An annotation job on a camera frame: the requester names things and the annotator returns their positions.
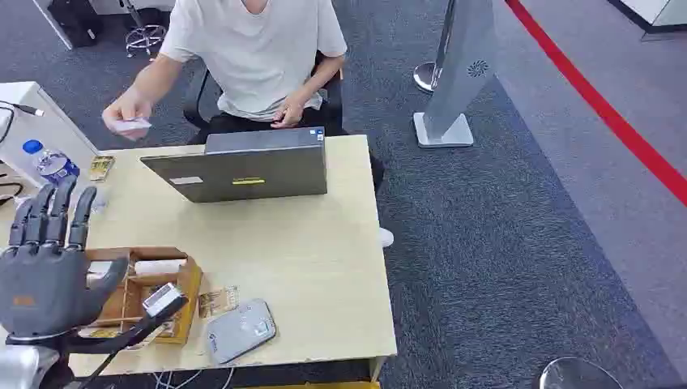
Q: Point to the person's left hand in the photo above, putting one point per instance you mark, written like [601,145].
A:
[290,114]

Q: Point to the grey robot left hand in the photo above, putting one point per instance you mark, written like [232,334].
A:
[43,290]

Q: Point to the person's right hand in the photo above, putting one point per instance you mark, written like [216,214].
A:
[123,110]

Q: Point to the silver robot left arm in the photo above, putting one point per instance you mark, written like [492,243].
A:
[19,368]

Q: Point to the black office chair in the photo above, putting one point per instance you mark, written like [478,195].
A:
[335,102]

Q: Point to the white card stack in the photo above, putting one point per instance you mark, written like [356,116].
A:
[160,267]
[99,271]

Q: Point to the small yellow card pack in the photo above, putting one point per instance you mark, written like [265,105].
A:
[101,167]

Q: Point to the grey laptop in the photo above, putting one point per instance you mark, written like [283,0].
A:
[247,172]

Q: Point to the person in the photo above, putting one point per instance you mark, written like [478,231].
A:
[257,48]

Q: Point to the chrome stool base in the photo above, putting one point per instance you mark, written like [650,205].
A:
[145,37]

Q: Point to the white side table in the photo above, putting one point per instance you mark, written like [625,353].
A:
[37,129]

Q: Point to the water bottle with blue cap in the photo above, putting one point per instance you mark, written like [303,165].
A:
[51,164]

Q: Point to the black bag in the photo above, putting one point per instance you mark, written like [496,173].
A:
[75,21]

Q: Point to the wooden card box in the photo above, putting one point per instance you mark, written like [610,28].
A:
[177,311]

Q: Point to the pale wooden desk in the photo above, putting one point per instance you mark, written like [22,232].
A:
[279,257]

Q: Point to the person's white shoe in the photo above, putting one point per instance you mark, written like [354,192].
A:
[386,237]

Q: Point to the grey kiosk stand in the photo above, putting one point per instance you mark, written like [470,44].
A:
[461,70]

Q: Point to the grey flat card reader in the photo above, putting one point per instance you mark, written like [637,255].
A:
[240,331]

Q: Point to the round chrome base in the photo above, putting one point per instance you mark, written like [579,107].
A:
[579,376]

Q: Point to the chrome stanchion post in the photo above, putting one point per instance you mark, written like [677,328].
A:
[429,72]

